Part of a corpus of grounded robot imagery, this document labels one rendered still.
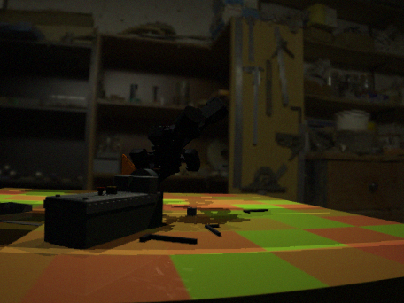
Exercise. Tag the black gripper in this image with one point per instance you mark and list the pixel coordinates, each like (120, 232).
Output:
(170, 159)

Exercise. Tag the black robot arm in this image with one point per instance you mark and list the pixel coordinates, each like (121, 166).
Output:
(188, 124)

